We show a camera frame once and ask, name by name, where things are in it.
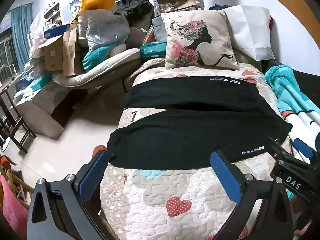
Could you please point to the dark blue cloth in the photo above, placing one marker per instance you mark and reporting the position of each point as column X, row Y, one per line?
column 218, row 7

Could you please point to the teal fleece blanket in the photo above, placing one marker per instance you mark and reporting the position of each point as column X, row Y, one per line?
column 282, row 87

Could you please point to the white paper bag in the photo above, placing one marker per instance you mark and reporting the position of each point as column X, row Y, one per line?
column 250, row 30

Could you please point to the yellow bag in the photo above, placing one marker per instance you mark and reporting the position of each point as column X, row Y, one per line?
column 98, row 1

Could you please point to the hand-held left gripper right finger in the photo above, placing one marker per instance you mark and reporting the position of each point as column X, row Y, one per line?
column 225, row 171

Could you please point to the teal cloth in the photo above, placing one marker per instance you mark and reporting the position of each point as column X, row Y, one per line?
column 96, row 56

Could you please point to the barred window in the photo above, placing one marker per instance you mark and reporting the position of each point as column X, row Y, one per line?
column 6, row 57

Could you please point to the white wall shelf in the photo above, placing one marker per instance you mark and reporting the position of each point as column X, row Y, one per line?
column 52, row 15

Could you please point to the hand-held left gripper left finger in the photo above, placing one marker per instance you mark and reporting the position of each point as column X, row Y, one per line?
column 92, row 171

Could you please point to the teal flat box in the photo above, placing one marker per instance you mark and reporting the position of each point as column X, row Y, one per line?
column 152, row 51

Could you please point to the metal shelf rack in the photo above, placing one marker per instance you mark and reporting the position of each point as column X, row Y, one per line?
column 153, row 0

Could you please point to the grey storage bag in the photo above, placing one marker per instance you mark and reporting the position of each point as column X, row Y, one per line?
column 158, row 28

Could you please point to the white plastic bag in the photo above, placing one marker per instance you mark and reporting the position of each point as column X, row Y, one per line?
column 36, row 35

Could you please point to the blue box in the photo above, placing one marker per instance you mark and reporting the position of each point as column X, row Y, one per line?
column 56, row 32

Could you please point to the pink cloth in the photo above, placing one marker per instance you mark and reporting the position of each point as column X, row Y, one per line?
column 12, row 205

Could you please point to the brown paper bag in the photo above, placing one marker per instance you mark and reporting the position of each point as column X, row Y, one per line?
column 70, row 52

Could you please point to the wooden rack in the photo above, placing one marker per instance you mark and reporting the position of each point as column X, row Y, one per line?
column 23, row 187

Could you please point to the open cardboard box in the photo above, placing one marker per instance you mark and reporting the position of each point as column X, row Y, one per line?
column 52, row 52

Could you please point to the floral printed pillow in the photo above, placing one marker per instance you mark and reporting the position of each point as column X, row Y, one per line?
column 183, row 52

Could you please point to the black pants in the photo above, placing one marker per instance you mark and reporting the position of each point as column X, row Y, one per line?
column 187, row 125

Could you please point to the black clothing pile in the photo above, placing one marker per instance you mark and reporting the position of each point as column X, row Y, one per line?
column 133, row 7

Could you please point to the heart-patterned quilt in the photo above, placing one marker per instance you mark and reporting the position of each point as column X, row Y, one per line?
column 150, row 205

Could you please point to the clear plastic bag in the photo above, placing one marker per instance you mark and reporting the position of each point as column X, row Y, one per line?
column 107, row 30

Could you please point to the dark wooden chair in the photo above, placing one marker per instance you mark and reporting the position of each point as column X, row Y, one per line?
column 15, row 130

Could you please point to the blue curtain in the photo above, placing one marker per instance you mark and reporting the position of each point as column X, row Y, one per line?
column 21, row 32

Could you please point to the beige cushion pad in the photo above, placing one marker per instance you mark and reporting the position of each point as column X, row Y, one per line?
column 100, row 73

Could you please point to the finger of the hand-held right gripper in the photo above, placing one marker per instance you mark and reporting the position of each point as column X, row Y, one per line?
column 281, row 151
column 303, row 146

